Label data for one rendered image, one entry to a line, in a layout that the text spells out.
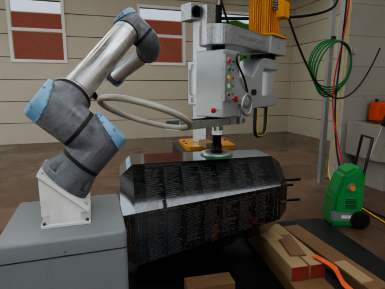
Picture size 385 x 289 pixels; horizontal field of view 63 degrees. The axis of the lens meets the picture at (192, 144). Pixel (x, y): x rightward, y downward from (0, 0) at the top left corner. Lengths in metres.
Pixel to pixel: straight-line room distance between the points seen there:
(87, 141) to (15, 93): 7.27
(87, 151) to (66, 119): 0.13
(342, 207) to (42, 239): 2.76
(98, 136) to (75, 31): 7.23
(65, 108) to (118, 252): 0.51
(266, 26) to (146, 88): 5.97
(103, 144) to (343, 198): 2.59
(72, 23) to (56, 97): 7.23
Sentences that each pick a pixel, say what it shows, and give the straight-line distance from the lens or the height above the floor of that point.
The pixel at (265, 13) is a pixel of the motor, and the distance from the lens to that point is 2.65.
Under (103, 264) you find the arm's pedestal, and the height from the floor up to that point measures 0.74.
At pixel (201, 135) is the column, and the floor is 0.86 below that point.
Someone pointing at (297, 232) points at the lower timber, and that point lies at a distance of 2.95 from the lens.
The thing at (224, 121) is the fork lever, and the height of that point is 1.09.
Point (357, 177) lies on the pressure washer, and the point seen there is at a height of 0.50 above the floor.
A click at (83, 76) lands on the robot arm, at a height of 1.36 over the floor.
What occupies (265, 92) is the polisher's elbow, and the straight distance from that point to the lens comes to 2.60.
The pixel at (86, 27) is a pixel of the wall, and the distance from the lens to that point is 8.31.
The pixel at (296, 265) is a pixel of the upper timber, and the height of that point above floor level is 0.20.
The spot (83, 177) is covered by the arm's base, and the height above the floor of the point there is 1.01.
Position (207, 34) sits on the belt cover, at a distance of 2.03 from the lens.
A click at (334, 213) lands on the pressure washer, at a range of 3.34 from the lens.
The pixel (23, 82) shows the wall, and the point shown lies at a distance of 8.34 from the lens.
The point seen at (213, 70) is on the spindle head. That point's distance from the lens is 2.01.
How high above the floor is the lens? 1.32
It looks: 10 degrees down
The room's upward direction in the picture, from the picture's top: straight up
